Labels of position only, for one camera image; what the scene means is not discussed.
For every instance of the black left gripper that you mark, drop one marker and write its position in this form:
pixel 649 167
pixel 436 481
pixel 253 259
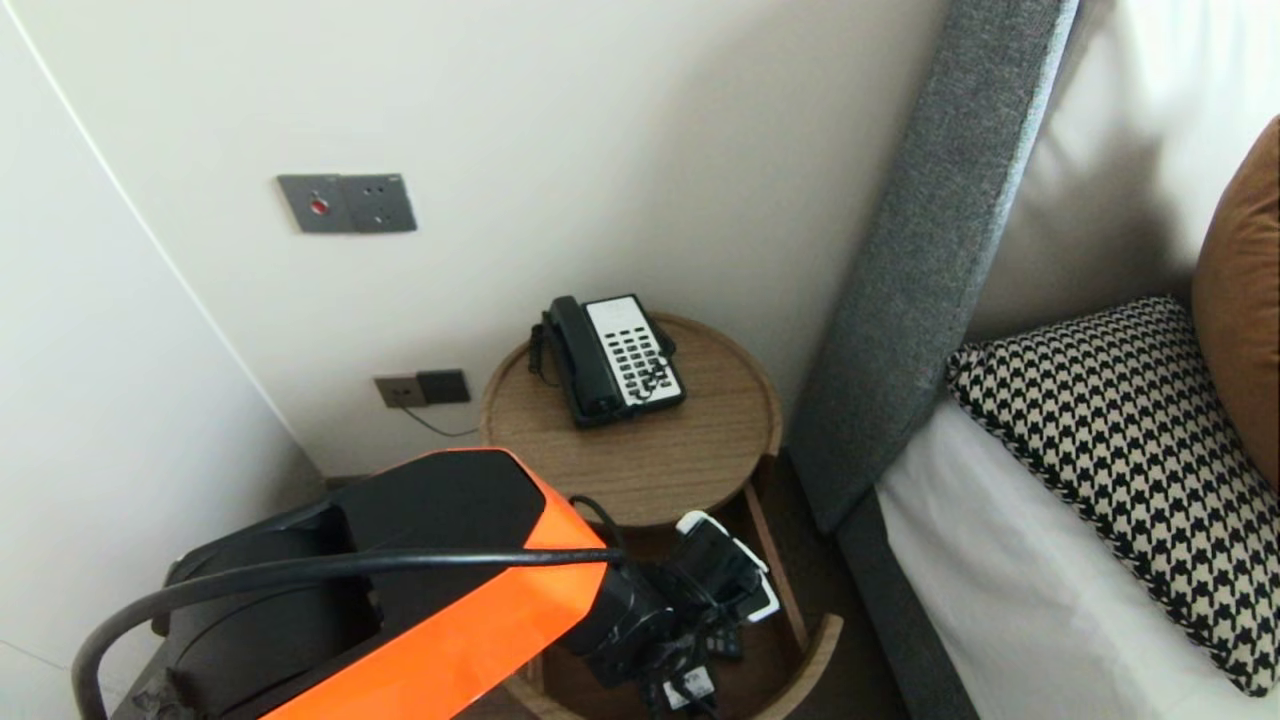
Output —
pixel 650 630

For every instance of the black TV remote control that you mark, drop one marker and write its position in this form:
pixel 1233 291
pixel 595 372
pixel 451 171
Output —
pixel 725 643

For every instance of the curved-front wooden table drawer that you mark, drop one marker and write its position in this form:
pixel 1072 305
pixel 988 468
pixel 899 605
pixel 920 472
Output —
pixel 790 600

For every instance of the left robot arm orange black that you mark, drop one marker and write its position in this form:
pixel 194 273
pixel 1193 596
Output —
pixel 450 520

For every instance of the grey fabric bed base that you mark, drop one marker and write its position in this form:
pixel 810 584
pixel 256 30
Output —
pixel 890 620

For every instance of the round wooden side table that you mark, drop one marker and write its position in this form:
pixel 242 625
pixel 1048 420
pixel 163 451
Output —
pixel 640 460

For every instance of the black and white telephone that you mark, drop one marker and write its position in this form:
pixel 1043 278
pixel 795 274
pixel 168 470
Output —
pixel 640 348

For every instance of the black telephone handset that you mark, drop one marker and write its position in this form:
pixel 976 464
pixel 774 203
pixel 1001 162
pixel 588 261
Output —
pixel 585 358

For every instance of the thin black telephone line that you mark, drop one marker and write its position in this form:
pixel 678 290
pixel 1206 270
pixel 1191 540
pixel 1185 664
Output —
pixel 440 430

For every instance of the dark wooden baseboard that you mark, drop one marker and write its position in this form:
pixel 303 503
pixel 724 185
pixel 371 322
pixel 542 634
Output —
pixel 345 482

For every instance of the black white houndstooth pillow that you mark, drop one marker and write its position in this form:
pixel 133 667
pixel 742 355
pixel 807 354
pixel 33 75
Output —
pixel 1120 450

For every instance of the brown velvet cushion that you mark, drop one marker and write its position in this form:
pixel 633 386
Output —
pixel 1240 300

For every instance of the beige padded headboard panel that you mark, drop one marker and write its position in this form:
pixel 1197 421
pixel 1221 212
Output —
pixel 1100 150

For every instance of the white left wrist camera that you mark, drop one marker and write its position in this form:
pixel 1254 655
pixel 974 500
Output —
pixel 720 565

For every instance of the black wall plate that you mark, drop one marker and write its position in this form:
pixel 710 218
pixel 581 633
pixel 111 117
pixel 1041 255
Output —
pixel 445 386

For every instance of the grey fabric headboard frame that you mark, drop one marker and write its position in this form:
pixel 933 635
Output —
pixel 920 250

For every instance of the grey wall power socket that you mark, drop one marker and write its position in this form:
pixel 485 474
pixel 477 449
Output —
pixel 380 203

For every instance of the grey wall switch red button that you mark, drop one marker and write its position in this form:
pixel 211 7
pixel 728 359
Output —
pixel 310 205

